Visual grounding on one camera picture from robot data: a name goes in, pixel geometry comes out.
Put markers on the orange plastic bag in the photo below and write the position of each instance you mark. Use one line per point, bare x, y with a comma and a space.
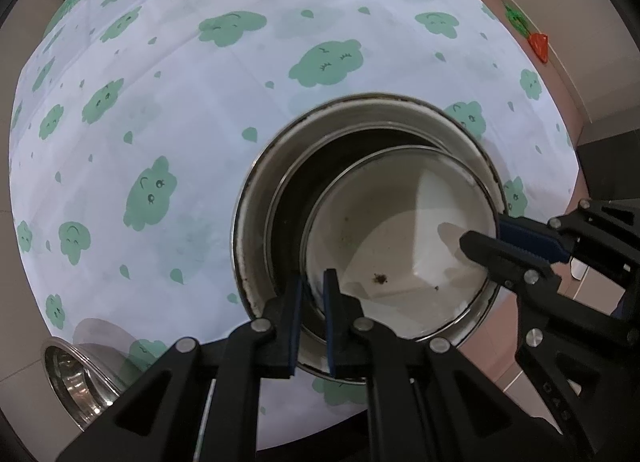
540, 47

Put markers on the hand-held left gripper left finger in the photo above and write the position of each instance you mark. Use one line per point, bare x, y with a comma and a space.
296, 322

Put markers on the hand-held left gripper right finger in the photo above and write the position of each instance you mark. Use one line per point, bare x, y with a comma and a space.
331, 322

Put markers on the green plastic toy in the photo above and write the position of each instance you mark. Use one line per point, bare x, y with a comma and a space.
516, 20

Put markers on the dark wooden furniture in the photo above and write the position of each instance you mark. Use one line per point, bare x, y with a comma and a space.
610, 167

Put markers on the small steel bowl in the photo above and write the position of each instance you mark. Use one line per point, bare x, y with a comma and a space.
75, 387

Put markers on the green cloud print tablecloth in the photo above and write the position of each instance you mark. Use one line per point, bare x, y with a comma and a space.
200, 117

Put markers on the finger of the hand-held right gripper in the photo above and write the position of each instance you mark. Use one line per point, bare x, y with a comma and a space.
530, 239
500, 257

